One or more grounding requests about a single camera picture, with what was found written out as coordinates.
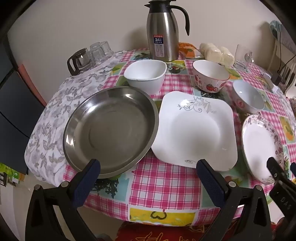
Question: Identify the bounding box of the glass coffee pot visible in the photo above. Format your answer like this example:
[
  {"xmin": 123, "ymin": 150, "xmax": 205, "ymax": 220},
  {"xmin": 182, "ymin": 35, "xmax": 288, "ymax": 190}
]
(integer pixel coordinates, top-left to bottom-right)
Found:
[{"xmin": 67, "ymin": 48, "xmax": 94, "ymax": 76}]

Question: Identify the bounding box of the white square plate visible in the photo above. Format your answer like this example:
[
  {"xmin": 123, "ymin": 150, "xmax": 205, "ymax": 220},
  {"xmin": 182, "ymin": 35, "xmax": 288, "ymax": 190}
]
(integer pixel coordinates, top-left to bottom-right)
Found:
[{"xmin": 151, "ymin": 91, "xmax": 238, "ymax": 172}]

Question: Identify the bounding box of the pink checked tablecloth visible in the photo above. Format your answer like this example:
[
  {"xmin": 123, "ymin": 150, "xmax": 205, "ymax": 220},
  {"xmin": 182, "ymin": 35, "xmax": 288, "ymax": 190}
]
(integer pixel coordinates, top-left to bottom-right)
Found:
[{"xmin": 63, "ymin": 47, "xmax": 296, "ymax": 226}]

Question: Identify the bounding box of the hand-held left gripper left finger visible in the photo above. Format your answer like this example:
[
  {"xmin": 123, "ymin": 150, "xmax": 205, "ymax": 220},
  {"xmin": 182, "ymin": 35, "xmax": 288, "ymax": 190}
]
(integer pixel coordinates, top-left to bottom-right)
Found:
[{"xmin": 25, "ymin": 159, "xmax": 101, "ymax": 241}]

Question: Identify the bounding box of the small white bowl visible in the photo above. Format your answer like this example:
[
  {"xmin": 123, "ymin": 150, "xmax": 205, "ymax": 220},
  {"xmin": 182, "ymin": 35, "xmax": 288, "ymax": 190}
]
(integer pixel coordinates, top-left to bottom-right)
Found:
[{"xmin": 232, "ymin": 80, "xmax": 265, "ymax": 114}]

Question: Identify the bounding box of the small white box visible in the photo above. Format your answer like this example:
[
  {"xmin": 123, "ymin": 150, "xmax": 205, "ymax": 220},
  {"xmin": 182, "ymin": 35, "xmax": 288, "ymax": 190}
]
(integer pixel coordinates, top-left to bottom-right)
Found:
[{"xmin": 262, "ymin": 73, "xmax": 280, "ymax": 93}]

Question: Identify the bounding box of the orange snack packet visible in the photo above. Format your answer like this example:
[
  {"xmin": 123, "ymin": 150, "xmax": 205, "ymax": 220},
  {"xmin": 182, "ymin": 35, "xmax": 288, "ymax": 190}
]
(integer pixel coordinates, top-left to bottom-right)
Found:
[{"xmin": 178, "ymin": 42, "xmax": 204, "ymax": 59}]

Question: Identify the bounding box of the stainless steel round plate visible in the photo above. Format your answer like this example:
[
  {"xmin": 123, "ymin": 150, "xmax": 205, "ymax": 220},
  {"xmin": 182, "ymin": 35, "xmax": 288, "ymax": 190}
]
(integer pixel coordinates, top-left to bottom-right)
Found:
[{"xmin": 63, "ymin": 86, "xmax": 160, "ymax": 179}]

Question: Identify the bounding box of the grey floral cloth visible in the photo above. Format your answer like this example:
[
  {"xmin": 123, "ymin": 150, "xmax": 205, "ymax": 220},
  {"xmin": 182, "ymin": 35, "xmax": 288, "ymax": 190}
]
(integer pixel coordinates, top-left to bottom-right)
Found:
[{"xmin": 24, "ymin": 51, "xmax": 126, "ymax": 188}]

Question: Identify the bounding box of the dark cabinet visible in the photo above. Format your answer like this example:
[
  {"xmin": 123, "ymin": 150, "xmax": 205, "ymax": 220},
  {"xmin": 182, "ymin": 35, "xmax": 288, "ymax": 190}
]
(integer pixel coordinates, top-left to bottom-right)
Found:
[{"xmin": 0, "ymin": 35, "xmax": 47, "ymax": 174}]

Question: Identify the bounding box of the clear glass mug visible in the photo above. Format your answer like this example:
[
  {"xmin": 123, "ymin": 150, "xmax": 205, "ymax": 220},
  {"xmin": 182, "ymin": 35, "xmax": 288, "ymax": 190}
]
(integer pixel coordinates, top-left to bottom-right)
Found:
[{"xmin": 233, "ymin": 44, "xmax": 255, "ymax": 70}]

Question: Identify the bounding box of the green printed box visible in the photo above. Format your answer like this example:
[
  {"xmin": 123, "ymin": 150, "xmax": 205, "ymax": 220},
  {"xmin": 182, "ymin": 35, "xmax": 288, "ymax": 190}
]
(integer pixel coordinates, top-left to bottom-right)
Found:
[{"xmin": 0, "ymin": 162, "xmax": 25, "ymax": 186}]

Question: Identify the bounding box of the red embroidered cushion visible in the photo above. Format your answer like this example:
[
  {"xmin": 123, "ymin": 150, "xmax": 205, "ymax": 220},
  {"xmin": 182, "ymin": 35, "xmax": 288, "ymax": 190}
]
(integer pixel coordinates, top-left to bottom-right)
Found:
[{"xmin": 118, "ymin": 220, "xmax": 238, "ymax": 241}]

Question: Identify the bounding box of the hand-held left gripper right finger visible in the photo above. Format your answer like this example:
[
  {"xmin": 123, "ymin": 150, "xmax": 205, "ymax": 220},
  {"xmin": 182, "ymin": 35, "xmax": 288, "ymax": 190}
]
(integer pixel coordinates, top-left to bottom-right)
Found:
[{"xmin": 195, "ymin": 159, "xmax": 272, "ymax": 241}]

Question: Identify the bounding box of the bag of steamed buns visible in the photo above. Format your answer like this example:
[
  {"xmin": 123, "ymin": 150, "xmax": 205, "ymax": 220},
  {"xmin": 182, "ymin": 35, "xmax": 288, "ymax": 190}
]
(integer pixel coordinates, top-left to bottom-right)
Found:
[{"xmin": 199, "ymin": 42, "xmax": 235, "ymax": 67}]

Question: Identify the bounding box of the white square bowl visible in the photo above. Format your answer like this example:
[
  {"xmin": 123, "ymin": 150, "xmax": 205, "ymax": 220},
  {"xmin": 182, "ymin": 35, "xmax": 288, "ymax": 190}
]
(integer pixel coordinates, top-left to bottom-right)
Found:
[{"xmin": 123, "ymin": 60, "xmax": 167, "ymax": 95}]

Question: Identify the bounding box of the stainless steel thermos jug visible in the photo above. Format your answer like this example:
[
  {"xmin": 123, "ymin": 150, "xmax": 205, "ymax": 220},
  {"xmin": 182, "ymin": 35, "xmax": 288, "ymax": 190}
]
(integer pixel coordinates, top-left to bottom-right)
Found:
[{"xmin": 146, "ymin": 0, "xmax": 190, "ymax": 62}]

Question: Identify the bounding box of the strawberry print bowl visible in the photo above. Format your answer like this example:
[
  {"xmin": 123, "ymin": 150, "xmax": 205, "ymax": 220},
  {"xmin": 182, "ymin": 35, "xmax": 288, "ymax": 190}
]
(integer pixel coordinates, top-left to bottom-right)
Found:
[{"xmin": 192, "ymin": 60, "xmax": 230, "ymax": 93}]

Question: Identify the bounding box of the white plastic basket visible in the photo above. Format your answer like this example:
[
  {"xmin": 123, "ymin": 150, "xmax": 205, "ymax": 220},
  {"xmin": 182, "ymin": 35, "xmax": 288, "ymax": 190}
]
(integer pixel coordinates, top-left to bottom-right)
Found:
[{"xmin": 281, "ymin": 56, "xmax": 296, "ymax": 98}]

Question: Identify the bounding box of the pink floral round plate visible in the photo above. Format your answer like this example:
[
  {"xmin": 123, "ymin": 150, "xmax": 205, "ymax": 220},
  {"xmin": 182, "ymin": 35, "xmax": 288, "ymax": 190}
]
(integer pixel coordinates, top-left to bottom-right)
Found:
[{"xmin": 242, "ymin": 111, "xmax": 286, "ymax": 184}]

